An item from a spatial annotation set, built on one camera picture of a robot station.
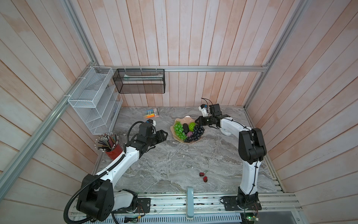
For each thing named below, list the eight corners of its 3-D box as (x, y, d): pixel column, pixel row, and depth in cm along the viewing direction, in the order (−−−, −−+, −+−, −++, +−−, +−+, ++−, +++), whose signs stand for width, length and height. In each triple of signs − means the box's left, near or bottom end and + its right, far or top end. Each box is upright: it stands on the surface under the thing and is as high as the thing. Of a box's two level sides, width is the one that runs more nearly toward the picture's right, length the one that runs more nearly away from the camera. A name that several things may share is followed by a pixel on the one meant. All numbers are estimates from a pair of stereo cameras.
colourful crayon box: (144, 118, 115) (143, 117, 113) (143, 111, 120) (143, 109, 119) (159, 116, 117) (159, 115, 115) (158, 109, 122) (158, 107, 120)
